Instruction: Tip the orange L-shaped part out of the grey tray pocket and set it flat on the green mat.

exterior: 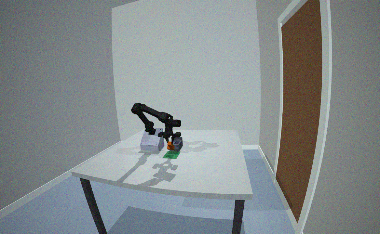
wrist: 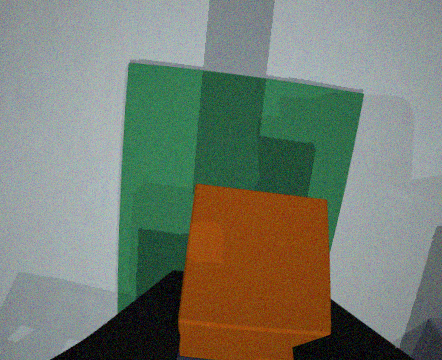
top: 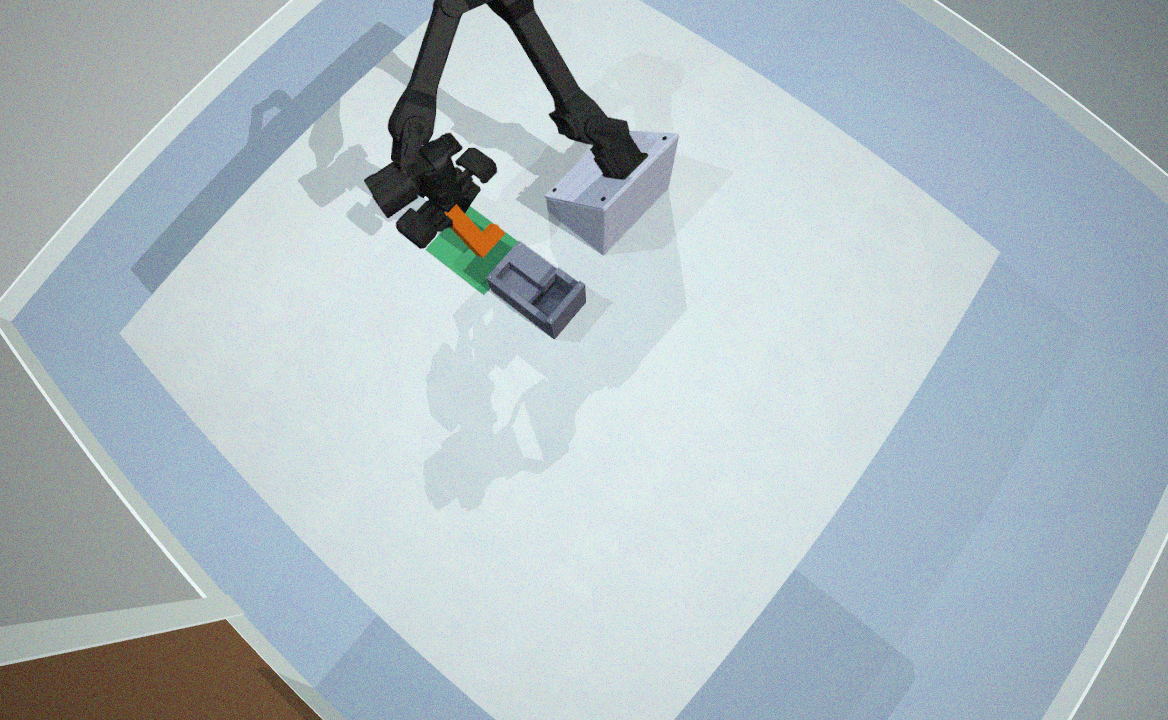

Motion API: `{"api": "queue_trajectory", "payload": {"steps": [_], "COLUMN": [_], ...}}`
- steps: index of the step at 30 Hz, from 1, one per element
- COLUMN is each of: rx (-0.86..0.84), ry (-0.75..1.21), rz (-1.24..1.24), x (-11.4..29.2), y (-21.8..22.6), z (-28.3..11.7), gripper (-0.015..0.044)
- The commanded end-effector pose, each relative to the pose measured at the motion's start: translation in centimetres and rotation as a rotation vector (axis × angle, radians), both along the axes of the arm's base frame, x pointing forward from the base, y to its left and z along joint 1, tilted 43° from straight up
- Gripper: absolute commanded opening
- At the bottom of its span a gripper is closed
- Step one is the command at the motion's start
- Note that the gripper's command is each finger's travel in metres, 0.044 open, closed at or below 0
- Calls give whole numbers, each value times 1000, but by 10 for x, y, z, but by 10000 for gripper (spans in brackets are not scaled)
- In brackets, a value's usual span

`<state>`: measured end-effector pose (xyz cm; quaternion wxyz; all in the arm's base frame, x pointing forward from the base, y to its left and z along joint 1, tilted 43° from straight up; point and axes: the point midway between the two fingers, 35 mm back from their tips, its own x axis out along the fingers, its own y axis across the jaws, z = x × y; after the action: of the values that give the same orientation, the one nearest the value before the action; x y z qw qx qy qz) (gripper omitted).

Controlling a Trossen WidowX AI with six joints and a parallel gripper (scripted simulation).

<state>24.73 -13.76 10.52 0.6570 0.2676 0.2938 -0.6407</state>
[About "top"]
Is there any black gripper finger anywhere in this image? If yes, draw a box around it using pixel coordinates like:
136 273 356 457
458 184 481 213
417 201 453 231

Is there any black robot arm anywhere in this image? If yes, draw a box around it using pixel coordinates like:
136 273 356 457
364 0 648 219

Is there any orange block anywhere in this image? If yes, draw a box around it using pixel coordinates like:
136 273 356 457
444 205 505 258

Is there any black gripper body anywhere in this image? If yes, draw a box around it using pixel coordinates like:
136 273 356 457
395 148 498 249

